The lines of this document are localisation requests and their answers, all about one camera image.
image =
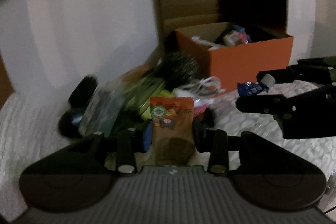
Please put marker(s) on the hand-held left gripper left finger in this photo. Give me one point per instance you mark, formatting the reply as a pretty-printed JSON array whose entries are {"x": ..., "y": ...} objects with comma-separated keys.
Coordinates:
[{"x": 147, "y": 141}]

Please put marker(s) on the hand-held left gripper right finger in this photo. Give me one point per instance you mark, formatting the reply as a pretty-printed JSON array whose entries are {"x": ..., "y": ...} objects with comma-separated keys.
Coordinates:
[{"x": 199, "y": 137}]

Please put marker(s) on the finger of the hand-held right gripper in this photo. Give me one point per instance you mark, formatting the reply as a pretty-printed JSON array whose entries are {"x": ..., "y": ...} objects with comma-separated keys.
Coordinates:
[
  {"x": 262, "y": 104},
  {"x": 288, "y": 75}
]

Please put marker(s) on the blue packet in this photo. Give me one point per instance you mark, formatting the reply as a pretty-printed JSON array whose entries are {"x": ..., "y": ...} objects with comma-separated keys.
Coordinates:
[{"x": 249, "y": 88}]

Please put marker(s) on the orange snack packet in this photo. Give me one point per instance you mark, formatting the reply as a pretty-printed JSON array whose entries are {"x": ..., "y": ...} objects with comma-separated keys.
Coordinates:
[{"x": 170, "y": 113}]

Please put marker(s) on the orange cardboard box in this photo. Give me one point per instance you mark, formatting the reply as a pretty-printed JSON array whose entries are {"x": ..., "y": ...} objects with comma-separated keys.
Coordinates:
[{"x": 236, "y": 61}]

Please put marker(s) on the white pump bottle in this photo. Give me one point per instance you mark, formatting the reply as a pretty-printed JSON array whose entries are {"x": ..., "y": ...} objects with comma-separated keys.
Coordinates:
[{"x": 202, "y": 41}]

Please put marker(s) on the leaf-patterned grey tablecloth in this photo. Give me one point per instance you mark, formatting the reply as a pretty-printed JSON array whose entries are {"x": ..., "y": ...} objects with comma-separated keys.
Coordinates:
[{"x": 236, "y": 127}]

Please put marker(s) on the green transparent bottle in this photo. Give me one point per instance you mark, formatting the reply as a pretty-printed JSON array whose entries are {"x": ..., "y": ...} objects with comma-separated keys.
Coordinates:
[{"x": 144, "y": 92}]

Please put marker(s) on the white crumpled cloth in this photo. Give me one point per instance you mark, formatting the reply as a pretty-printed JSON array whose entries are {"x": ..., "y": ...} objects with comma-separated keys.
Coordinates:
[{"x": 230, "y": 39}]

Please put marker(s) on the orange plastic piece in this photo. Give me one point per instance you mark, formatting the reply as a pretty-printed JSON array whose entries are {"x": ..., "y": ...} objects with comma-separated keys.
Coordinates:
[{"x": 136, "y": 73}]

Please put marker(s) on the steel wool scrubber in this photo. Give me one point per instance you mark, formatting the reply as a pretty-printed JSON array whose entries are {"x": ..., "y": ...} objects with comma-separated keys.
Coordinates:
[{"x": 178, "y": 69}]

